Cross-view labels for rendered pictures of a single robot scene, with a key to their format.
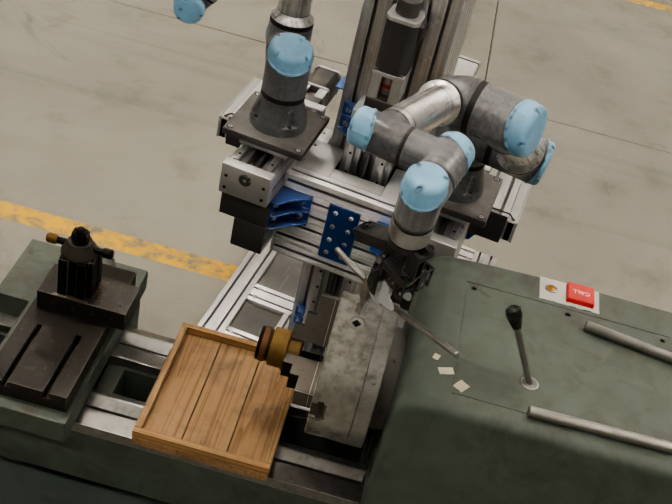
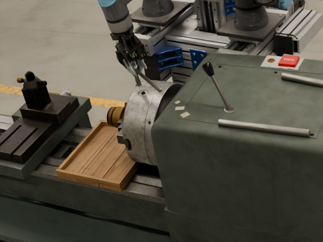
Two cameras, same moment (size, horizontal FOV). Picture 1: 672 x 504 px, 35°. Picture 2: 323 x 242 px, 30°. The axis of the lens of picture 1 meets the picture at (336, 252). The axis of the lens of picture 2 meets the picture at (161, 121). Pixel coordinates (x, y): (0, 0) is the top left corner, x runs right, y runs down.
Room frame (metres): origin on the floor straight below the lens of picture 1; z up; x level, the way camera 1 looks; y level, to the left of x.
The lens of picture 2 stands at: (0.04, -1.05, 2.35)
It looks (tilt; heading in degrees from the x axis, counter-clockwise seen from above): 34 degrees down; 31
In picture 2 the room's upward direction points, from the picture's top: 12 degrees counter-clockwise
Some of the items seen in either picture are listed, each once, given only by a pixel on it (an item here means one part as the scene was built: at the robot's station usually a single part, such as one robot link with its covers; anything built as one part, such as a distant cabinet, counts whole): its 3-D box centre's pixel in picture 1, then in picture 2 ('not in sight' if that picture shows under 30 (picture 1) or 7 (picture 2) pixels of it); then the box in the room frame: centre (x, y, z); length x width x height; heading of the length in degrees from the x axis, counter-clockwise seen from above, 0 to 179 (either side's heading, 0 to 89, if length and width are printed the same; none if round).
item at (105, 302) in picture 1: (88, 296); (45, 109); (1.72, 0.51, 1.00); 0.20 x 0.10 x 0.05; 88
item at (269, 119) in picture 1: (280, 105); (156, 0); (2.37, 0.23, 1.21); 0.15 x 0.15 x 0.10
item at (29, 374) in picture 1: (65, 327); (35, 126); (1.66, 0.54, 0.95); 0.43 x 0.18 x 0.04; 178
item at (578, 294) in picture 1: (580, 296); (289, 62); (1.83, -0.54, 1.26); 0.06 x 0.06 x 0.02; 88
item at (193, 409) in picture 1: (222, 396); (110, 152); (1.63, 0.17, 0.88); 0.36 x 0.30 x 0.04; 178
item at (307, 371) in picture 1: (304, 384); (126, 133); (1.53, 0.00, 1.09); 0.12 x 0.11 x 0.05; 178
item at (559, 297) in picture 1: (565, 304); (282, 68); (1.83, -0.52, 1.23); 0.13 x 0.08 x 0.06; 88
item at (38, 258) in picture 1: (46, 332); (32, 131); (1.68, 0.59, 0.89); 0.53 x 0.30 x 0.06; 178
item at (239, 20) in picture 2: (459, 169); (250, 12); (2.28, -0.25, 1.21); 0.15 x 0.15 x 0.10
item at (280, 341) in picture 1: (279, 347); (121, 117); (1.63, 0.07, 1.08); 0.09 x 0.09 x 0.09; 88
